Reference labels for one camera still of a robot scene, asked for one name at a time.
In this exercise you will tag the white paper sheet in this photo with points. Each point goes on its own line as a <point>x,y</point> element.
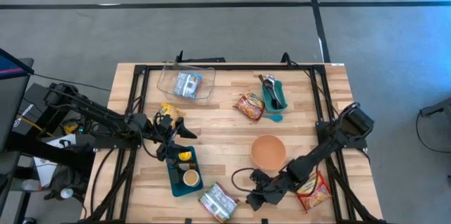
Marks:
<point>46,174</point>

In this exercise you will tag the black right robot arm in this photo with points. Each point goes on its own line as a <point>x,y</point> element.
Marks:
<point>317,153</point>

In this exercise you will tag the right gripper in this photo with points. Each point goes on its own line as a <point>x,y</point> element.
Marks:
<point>273,185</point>

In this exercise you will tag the computer monitor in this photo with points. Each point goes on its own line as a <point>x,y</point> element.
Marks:
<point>10,93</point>

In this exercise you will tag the black equipment case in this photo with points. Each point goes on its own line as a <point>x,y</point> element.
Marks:
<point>31,107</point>

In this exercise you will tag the yellow snack packet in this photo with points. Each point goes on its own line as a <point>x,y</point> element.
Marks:
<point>172,110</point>

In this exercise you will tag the beige cup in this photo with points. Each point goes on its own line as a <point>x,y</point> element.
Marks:
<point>191,178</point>

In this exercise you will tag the small black box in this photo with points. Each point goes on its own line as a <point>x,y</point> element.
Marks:
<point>175,177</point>

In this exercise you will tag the black aluminium table frame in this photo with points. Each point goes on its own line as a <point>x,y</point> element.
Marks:
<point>229,67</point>

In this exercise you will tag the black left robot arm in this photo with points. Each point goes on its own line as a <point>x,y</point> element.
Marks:
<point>88,109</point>

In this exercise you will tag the red roast beef ramen packet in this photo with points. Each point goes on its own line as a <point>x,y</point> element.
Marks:
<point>250,107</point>

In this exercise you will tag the black bag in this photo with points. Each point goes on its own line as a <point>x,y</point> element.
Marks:
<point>67,180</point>

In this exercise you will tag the green white food packet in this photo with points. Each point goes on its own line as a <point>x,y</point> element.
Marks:
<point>218,202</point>

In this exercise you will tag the teal plastic spoon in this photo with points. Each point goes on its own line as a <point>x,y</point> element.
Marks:
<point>276,118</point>

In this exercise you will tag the orange plastic bowl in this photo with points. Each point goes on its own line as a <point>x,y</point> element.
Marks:
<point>268,152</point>

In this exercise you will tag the blue white ramen packet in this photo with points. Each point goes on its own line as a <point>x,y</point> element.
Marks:
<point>186,85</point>

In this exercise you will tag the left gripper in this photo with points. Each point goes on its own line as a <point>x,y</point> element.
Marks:
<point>165,125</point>

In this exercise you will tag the teal plastic basket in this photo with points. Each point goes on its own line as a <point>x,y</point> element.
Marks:
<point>283,92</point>

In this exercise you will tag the teal rectangular tray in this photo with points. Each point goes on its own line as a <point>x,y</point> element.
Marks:
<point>179,190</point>

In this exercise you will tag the clear plastic container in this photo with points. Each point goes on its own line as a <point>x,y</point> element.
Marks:
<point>208,92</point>

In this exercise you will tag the red yellow ramen packet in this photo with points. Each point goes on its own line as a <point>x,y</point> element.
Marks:
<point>315,197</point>

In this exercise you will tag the jar with yellow lid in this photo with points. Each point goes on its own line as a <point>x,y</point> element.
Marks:
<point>185,156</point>

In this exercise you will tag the white round bottle cap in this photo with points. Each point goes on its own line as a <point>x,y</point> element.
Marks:
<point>66,193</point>

